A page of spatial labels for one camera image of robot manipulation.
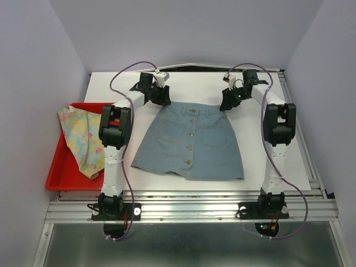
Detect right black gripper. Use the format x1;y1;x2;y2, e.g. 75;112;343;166
219;85;250;110

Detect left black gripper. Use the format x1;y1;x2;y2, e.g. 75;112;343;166
148;82;171;106

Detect blue denim skirt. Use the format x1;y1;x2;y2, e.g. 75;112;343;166
131;102;244;181

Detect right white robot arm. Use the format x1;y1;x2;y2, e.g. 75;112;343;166
220;70;296;217

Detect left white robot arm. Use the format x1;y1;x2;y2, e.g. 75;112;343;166
98;69;171;219

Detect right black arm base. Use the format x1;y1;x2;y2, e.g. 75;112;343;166
235;192;289;238

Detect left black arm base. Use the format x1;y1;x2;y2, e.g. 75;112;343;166
87;193;142;242

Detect floral pastel skirt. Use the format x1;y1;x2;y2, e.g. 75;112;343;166
57;106;105;180

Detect red plastic tray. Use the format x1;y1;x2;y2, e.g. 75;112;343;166
46;103;105;191

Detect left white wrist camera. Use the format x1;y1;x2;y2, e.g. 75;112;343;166
153;72;170;87

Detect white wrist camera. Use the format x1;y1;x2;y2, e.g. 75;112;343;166
153;72;170;87
223;72;236;90

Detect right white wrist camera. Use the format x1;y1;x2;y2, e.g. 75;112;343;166
223;72;236;90

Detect aluminium frame rail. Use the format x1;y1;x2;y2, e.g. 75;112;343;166
45;189;339;224

